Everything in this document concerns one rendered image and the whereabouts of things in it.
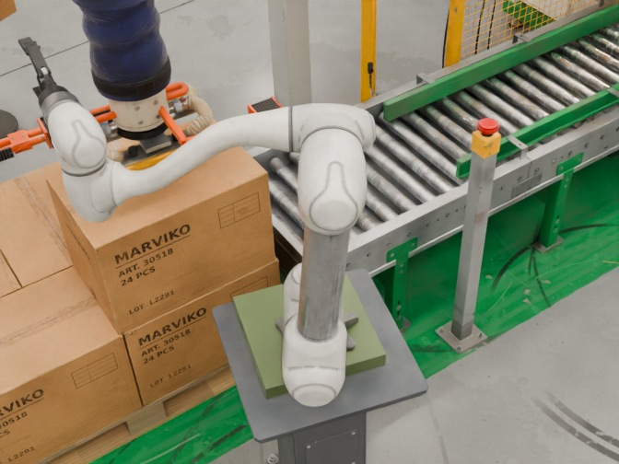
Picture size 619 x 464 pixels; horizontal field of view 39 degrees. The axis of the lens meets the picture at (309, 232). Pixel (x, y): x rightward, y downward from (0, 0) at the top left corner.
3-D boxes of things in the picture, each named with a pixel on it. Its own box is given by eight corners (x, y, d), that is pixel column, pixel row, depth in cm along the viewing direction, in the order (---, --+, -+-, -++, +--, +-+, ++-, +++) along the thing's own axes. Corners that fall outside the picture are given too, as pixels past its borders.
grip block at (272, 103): (274, 110, 259) (273, 95, 256) (287, 124, 254) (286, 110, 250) (248, 118, 257) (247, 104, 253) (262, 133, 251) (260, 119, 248)
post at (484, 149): (461, 325, 353) (487, 124, 284) (473, 336, 349) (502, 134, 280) (449, 332, 350) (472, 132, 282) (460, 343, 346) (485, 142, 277)
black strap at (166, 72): (154, 46, 265) (152, 35, 262) (184, 83, 250) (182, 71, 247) (83, 68, 258) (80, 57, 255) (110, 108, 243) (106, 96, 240)
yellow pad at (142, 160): (202, 127, 272) (200, 113, 269) (215, 144, 266) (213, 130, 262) (98, 163, 261) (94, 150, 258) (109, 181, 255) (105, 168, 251)
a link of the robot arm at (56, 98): (52, 142, 197) (44, 129, 201) (90, 129, 200) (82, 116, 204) (42, 109, 191) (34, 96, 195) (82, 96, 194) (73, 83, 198)
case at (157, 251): (220, 199, 331) (208, 112, 304) (275, 261, 307) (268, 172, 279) (72, 264, 309) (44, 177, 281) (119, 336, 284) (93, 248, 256)
